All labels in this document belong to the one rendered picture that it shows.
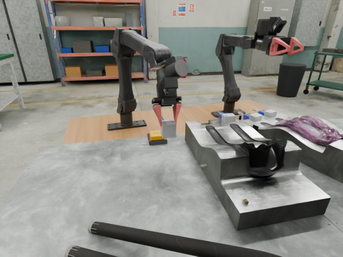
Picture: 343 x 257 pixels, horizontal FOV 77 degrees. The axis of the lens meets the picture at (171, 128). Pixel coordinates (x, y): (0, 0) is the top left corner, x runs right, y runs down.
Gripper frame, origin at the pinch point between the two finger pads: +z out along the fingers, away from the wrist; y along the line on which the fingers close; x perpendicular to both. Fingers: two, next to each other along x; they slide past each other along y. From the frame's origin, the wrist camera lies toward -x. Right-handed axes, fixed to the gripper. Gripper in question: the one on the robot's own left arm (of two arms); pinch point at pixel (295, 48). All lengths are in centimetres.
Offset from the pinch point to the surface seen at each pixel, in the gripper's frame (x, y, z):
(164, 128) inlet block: 25, -50, 1
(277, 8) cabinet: -41, 378, -455
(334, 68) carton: 122, 647, -458
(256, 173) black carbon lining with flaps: 30, -30, 27
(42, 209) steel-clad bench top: 39, -90, 14
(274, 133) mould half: 33.0, -3.7, 3.9
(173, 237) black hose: 30, -59, 40
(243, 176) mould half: 32, -33, 25
